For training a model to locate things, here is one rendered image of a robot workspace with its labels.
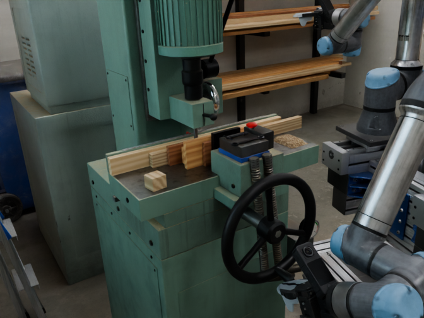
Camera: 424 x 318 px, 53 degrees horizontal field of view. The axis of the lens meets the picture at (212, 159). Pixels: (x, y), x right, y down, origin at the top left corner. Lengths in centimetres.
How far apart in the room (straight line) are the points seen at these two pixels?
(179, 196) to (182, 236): 12
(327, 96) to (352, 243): 422
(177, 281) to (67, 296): 115
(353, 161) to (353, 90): 355
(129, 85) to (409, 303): 95
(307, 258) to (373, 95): 90
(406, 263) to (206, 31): 69
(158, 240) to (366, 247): 50
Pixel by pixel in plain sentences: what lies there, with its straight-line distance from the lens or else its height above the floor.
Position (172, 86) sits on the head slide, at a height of 110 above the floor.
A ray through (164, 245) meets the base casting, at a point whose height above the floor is 75.
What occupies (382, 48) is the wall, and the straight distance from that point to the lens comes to 492.
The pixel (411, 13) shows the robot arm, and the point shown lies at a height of 124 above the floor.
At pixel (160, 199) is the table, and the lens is 105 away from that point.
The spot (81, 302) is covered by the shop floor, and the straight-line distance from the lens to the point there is 222.
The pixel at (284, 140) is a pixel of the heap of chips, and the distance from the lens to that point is 133.
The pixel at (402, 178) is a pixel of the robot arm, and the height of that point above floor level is 99.
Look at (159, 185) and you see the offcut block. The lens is 106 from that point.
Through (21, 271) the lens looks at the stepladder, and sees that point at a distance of 186.
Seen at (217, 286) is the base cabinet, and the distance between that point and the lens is 129.
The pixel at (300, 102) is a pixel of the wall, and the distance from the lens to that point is 480.
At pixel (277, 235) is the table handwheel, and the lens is 104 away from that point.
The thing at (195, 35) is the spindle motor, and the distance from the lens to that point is 110.
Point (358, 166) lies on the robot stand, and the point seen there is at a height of 71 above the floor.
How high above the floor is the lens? 136
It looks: 22 degrees down
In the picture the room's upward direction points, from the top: 2 degrees counter-clockwise
